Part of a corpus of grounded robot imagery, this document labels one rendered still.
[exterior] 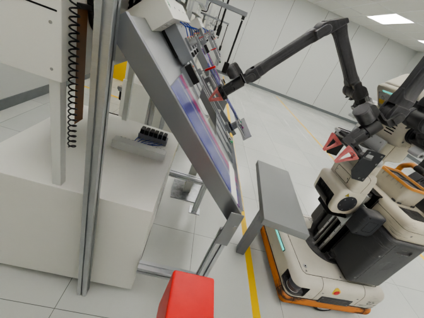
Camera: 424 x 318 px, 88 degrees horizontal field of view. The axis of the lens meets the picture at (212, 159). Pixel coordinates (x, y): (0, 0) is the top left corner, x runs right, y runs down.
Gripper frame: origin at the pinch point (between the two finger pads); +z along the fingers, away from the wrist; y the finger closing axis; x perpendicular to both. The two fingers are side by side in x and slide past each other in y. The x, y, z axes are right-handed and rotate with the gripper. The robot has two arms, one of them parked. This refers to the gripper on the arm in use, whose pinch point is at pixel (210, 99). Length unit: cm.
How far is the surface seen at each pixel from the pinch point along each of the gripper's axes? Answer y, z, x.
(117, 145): 27, 46, -10
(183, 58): 28.0, -4.1, -25.1
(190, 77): 29.3, -2.8, -18.0
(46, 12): 60, 11, -50
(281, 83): -750, -127, 254
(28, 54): 60, 23, -47
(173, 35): 27.9, -5.4, -33.5
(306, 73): -752, -223, 269
